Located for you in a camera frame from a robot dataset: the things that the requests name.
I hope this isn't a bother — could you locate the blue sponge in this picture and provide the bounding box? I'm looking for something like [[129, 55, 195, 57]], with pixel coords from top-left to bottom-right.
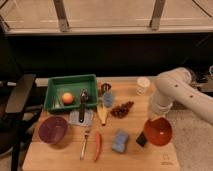
[[112, 130, 129, 153]]

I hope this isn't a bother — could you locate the bunch of grapes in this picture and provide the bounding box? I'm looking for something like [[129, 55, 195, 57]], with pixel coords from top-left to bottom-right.
[[110, 101, 134, 118]]

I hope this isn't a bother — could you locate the purple bowl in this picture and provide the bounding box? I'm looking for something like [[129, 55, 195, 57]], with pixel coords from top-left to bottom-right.
[[38, 116, 68, 144]]

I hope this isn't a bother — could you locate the black rectangular block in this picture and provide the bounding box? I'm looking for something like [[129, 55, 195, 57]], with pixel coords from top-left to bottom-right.
[[136, 132, 148, 147]]

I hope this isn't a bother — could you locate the orange carrot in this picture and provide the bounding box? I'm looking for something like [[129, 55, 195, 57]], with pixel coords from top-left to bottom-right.
[[94, 132, 101, 161]]

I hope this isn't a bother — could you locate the grey cloth pad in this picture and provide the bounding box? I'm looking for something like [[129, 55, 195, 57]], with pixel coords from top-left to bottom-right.
[[69, 110, 93, 127]]

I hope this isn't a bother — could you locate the black handled ladle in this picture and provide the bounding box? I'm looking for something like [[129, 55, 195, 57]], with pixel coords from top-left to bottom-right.
[[79, 89, 89, 123]]

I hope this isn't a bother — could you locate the green plastic bin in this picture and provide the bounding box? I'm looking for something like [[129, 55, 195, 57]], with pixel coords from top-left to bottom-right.
[[44, 74, 98, 113]]

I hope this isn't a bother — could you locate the blue small cup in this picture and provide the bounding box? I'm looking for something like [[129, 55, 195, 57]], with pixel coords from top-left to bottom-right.
[[103, 92, 115, 107]]

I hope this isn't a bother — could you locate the silver fork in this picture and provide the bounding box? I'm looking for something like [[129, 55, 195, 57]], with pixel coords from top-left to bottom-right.
[[80, 127, 91, 160]]

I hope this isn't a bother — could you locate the black chair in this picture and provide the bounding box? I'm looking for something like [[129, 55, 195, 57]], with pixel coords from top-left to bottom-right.
[[0, 74, 42, 171]]

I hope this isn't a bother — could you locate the white cup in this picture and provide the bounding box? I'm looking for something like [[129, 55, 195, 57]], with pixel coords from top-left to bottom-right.
[[136, 77, 151, 95]]

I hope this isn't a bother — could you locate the orange peach fruit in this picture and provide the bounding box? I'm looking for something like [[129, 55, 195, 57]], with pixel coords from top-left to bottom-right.
[[61, 92, 74, 105]]

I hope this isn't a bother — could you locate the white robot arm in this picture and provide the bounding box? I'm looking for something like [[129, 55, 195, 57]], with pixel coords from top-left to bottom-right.
[[149, 67, 213, 125]]

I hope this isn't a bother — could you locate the banana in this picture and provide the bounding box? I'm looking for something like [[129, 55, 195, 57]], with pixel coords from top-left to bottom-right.
[[97, 103, 108, 126]]

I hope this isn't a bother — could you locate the red-orange bowl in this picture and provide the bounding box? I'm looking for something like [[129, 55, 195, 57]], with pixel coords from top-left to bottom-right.
[[144, 117, 172, 146]]

